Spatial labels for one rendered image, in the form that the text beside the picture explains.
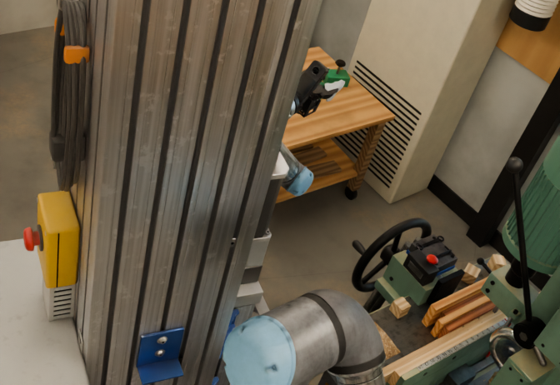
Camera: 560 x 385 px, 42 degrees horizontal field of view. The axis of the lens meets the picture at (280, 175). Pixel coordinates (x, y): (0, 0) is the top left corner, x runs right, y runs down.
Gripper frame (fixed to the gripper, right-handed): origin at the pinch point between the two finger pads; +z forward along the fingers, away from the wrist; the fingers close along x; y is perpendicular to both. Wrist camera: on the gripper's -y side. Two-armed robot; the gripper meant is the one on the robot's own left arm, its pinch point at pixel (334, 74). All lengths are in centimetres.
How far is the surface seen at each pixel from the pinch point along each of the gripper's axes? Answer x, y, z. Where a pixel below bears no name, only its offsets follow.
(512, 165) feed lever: 54, -27, -20
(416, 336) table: 63, 25, -26
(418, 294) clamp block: 56, 23, -17
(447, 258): 55, 16, -7
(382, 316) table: 54, 27, -28
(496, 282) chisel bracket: 68, 9, -10
